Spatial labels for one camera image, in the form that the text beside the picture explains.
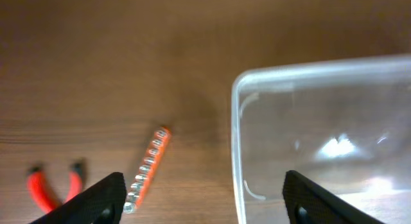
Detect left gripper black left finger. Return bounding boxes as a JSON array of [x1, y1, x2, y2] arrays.
[[34, 172, 126, 224]]

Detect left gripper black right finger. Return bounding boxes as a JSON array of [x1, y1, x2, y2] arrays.
[[282, 170, 382, 224]]

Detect clear plastic container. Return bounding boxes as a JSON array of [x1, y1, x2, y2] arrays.
[[231, 54, 410, 223]]

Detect orange socket rail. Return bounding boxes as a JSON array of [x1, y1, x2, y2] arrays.
[[123, 126, 171, 214]]

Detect red handled pliers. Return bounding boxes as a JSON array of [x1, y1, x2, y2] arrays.
[[26, 159, 86, 214]]

